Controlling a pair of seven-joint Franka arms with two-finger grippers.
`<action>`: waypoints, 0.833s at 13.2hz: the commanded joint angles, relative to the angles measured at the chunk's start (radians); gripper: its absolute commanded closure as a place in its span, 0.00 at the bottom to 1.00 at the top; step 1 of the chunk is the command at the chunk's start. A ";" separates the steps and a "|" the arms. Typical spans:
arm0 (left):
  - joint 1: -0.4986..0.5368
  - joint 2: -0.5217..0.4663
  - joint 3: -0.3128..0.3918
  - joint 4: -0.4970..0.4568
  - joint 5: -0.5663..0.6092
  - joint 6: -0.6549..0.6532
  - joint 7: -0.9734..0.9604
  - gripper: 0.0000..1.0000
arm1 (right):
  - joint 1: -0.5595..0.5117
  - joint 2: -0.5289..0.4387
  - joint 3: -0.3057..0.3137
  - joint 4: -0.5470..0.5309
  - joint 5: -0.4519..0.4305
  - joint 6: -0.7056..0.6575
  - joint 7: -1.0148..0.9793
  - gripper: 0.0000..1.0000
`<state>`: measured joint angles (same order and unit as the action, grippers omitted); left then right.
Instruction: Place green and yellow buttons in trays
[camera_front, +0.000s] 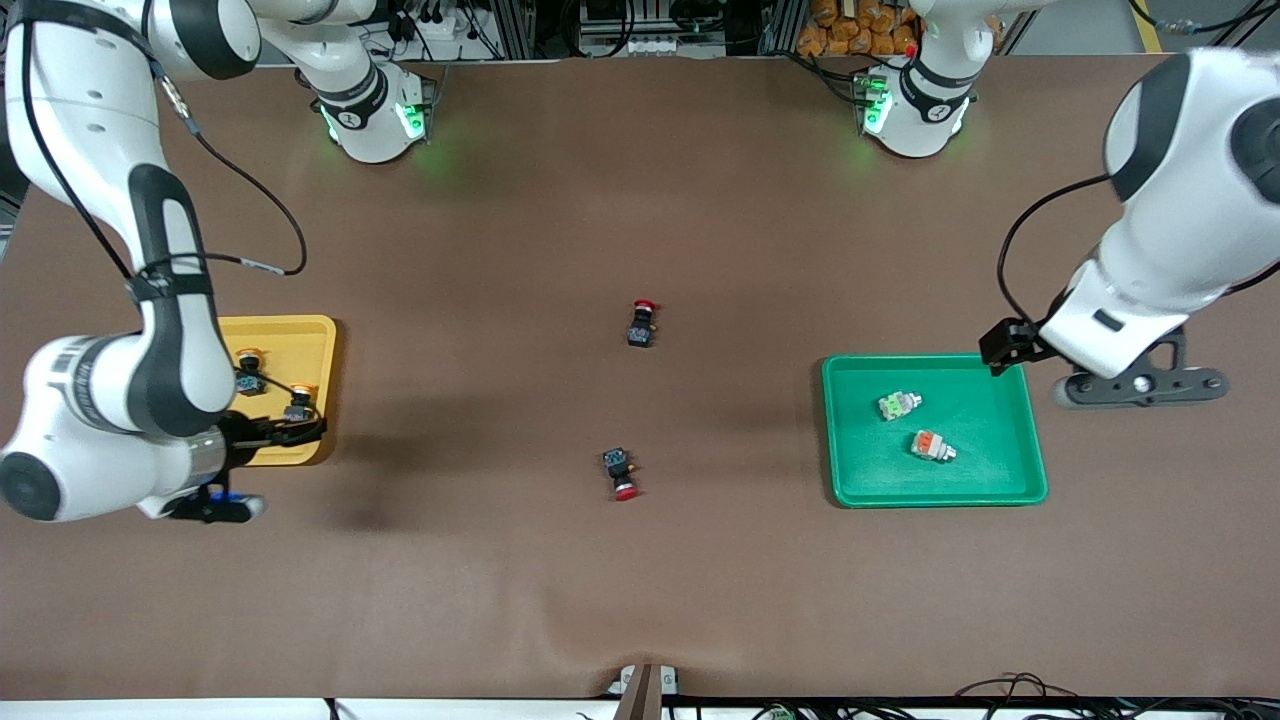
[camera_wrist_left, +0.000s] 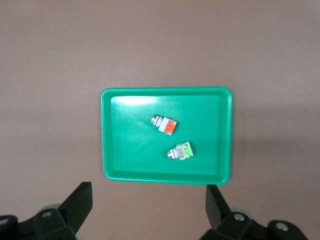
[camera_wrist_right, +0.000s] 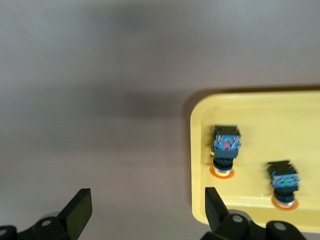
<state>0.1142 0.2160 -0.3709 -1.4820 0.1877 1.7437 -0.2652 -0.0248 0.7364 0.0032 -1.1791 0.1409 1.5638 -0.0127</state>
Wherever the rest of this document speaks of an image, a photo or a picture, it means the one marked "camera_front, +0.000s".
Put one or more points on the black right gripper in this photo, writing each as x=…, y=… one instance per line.
x=243, y=437

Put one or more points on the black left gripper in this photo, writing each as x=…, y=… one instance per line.
x=1010, y=343

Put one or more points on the yellow push button blue block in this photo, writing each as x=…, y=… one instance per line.
x=250, y=382
x=298, y=408

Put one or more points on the green button orange contact block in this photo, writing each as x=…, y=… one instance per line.
x=928, y=443

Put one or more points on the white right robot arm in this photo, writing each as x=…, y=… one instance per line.
x=80, y=120

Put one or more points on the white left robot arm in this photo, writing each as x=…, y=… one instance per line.
x=1180, y=230

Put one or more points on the yellow plastic tray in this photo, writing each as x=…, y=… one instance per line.
x=310, y=350

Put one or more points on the green plastic tray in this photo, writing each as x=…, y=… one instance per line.
x=980, y=470

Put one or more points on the red mushroom push button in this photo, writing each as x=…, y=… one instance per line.
x=640, y=333
x=618, y=462

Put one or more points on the orange bagged items pile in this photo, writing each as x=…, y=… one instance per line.
x=850, y=25

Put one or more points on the brown table mat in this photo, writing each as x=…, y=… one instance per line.
x=640, y=600

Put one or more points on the green terminal connector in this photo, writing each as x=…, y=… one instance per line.
x=777, y=713

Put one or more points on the metal table clamp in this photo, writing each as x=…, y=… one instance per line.
x=640, y=695

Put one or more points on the white power strip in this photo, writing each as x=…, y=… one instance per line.
x=650, y=45

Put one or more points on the aluminium frame profile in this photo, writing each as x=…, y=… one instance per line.
x=1215, y=62

